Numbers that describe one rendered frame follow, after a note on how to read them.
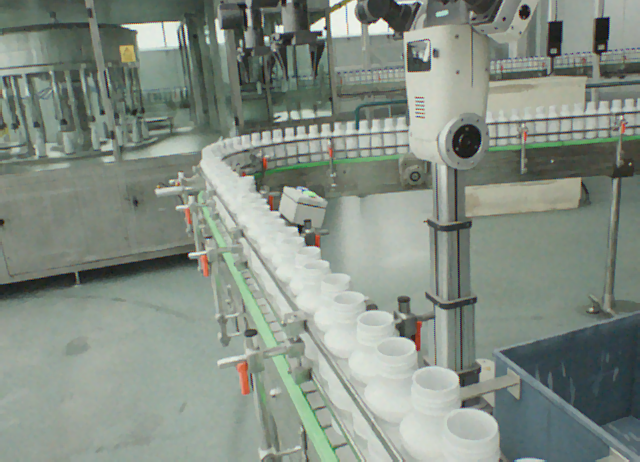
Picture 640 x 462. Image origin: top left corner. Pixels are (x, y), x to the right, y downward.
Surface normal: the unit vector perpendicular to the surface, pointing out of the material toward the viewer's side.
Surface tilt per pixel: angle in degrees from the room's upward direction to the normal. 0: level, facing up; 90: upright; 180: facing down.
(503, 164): 90
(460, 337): 90
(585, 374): 90
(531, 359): 90
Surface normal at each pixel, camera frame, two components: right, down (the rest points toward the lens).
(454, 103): 0.32, 0.40
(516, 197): -0.04, 0.25
